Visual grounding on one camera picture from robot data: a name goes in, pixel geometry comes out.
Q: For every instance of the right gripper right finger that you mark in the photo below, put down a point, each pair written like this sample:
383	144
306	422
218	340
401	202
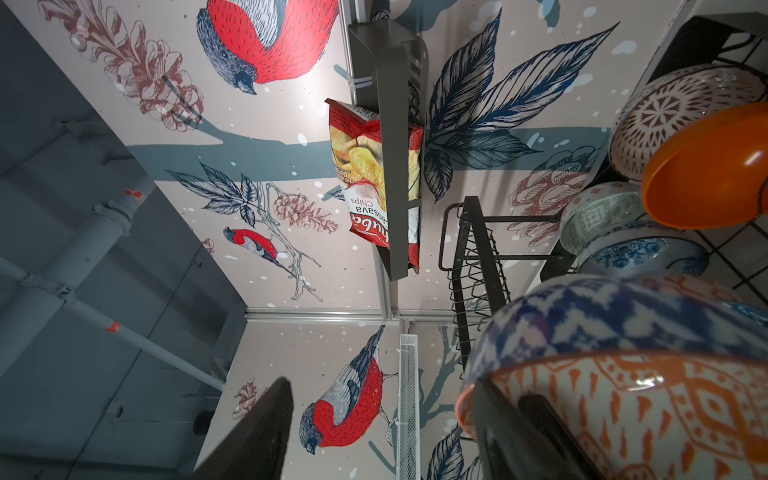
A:
526	439

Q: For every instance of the red cassava chips bag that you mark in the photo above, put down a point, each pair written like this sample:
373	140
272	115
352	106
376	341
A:
357	153

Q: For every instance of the red white patterned bowl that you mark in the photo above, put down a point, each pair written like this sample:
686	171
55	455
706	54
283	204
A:
650	415

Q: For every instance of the black wire dish rack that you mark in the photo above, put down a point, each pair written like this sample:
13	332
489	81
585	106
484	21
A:
478	285

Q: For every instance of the orange plastic bowl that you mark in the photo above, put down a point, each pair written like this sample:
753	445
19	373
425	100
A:
711	174

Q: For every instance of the blue white rimmed bowl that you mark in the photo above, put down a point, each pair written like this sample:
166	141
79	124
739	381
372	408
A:
634	249

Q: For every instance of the white brown patterned bowl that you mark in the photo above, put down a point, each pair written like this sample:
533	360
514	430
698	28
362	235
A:
672	102

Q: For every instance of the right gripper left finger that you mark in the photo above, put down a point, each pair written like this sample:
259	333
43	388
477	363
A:
256	447

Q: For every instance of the grey green patterned bowl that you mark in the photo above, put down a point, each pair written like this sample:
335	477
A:
598	208

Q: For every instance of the white wire wall basket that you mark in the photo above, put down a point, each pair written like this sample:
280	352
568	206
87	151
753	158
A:
408	425

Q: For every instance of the dark blue patterned bowl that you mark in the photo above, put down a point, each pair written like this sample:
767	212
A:
588	314

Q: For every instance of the black wall shelf basket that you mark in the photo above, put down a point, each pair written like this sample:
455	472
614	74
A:
389	74

